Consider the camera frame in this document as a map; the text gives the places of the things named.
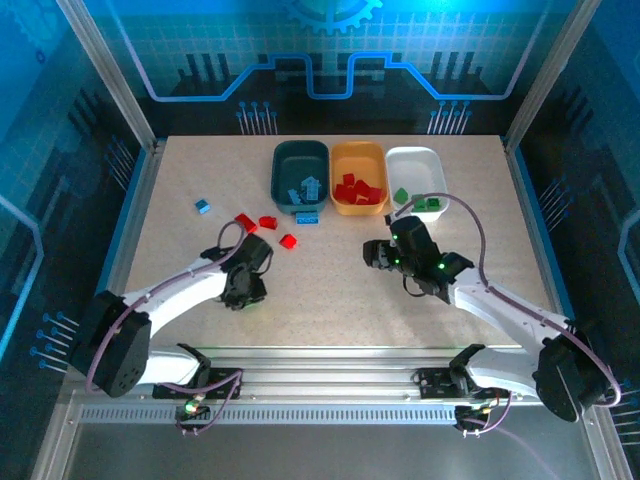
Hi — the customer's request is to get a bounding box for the purple floor cable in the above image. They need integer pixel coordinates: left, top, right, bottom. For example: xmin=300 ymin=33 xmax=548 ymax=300
xmin=464 ymin=418 xmax=559 ymax=480

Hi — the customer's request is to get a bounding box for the yellow plastic container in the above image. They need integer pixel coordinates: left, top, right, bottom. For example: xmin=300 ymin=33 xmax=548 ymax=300
xmin=329 ymin=141 xmax=390 ymax=217

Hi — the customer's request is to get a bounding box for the table side rail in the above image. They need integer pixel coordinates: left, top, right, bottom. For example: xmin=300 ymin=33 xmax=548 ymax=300
xmin=82 ymin=139 xmax=169 ymax=364
xmin=502 ymin=137 xmax=591 ymax=364

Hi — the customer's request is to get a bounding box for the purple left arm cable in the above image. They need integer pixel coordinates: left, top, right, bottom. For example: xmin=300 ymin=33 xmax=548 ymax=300
xmin=84 ymin=220 xmax=249 ymax=436

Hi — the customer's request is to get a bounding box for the slotted grey cable duct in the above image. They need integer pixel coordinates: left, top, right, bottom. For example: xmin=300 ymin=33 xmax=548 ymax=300
xmin=79 ymin=405 xmax=459 ymax=424

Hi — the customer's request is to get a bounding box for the left base connector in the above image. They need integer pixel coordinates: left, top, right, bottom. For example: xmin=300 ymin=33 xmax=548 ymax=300
xmin=175 ymin=402 xmax=211 ymax=426

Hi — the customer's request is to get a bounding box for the white plastic container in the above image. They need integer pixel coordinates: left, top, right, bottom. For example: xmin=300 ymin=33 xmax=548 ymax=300
xmin=384 ymin=146 xmax=448 ymax=224

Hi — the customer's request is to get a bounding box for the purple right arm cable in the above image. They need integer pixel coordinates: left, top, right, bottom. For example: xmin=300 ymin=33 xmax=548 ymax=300
xmin=392 ymin=192 xmax=623 ymax=436

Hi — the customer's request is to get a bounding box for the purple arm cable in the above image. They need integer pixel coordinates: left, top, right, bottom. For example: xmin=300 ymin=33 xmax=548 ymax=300
xmin=392 ymin=192 xmax=623 ymax=436
xmin=84 ymin=220 xmax=249 ymax=436

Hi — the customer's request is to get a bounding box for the base connector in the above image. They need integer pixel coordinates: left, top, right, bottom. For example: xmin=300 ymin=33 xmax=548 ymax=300
xmin=175 ymin=402 xmax=211 ymax=426
xmin=454 ymin=402 xmax=496 ymax=431

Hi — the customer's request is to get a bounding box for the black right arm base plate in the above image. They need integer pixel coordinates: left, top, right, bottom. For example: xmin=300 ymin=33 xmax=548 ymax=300
xmin=412 ymin=367 xmax=511 ymax=401

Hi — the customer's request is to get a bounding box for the teal plastic container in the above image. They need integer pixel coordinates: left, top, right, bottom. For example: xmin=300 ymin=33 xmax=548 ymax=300
xmin=270 ymin=139 xmax=331 ymax=215

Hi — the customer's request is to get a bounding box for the aluminium frame post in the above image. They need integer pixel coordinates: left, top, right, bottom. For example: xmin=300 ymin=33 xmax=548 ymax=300
xmin=54 ymin=0 xmax=159 ymax=151
xmin=504 ymin=0 xmax=604 ymax=146

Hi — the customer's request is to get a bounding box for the aluminium mounting rail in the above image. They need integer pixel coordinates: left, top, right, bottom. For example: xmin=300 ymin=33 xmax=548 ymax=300
xmin=64 ymin=349 xmax=601 ymax=406

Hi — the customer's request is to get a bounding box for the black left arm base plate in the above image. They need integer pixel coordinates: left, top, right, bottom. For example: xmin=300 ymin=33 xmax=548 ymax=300
xmin=152 ymin=367 xmax=245 ymax=400

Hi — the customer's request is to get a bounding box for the right base connector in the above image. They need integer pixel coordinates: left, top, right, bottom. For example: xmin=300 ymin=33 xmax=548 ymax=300
xmin=454 ymin=402 xmax=496 ymax=431

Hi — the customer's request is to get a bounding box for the grey front panel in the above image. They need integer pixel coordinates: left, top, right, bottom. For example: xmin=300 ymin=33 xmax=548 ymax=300
xmin=64 ymin=422 xmax=591 ymax=480

